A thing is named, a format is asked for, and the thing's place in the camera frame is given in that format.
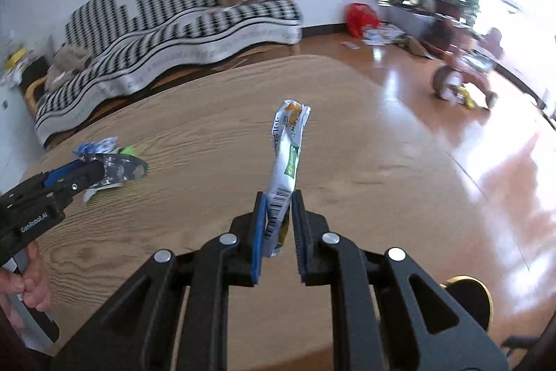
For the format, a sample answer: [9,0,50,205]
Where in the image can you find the wooden table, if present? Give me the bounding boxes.
[26,55,496,358]

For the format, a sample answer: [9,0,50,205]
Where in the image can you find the black-and-white patterned blanket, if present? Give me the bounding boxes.
[35,0,302,148]

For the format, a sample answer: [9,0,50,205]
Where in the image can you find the person's left forearm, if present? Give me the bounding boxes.
[0,293,31,354]

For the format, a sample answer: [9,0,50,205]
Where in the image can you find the blue and white wrapper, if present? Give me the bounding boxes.
[73,137,119,156]

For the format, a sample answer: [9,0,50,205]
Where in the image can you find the white green snack wrapper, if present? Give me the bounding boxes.
[263,99,312,259]

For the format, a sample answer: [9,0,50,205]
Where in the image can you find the silver printed wrapper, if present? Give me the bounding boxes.
[83,153,149,203]

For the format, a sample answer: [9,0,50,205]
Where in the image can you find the red bag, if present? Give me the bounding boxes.
[346,3,381,38]

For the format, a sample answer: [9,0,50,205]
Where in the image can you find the yellow toy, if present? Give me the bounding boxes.
[452,86,487,110]

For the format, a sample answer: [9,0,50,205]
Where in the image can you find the brown cushion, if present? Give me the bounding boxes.
[46,45,93,94]

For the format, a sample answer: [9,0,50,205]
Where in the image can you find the person's left hand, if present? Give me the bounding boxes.
[0,243,53,313]

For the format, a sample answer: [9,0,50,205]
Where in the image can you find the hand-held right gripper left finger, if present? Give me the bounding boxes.
[51,192,268,371]

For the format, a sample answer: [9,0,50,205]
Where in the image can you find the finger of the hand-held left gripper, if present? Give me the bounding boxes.
[42,159,104,188]
[53,166,108,207]

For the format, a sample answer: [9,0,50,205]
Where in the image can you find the cardboard piece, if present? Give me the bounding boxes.
[397,35,435,59]

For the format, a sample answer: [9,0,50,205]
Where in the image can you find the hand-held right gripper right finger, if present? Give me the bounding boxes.
[291,189,509,371]

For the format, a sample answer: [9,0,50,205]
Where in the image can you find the black gold-rimmed trash bin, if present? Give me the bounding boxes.
[439,275,494,332]

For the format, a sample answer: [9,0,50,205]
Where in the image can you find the pink kids tricycle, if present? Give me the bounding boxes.
[430,27,505,108]

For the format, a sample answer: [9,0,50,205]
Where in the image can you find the scattered printed papers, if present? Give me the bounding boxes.
[341,24,407,49]

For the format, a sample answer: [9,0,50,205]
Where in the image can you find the white cabinet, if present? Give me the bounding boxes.
[0,86,40,189]

